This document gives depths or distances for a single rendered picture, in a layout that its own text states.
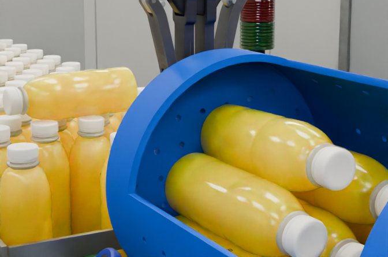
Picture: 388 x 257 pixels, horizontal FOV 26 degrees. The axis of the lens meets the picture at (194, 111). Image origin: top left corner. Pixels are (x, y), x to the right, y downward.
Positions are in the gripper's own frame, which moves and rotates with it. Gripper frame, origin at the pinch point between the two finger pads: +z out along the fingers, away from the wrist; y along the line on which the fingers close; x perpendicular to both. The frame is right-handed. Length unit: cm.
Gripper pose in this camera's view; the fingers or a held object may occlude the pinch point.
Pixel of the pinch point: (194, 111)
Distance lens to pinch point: 96.2
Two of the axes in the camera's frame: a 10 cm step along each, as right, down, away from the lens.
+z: 0.0, 9.8, 2.0
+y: -8.8, 1.0, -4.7
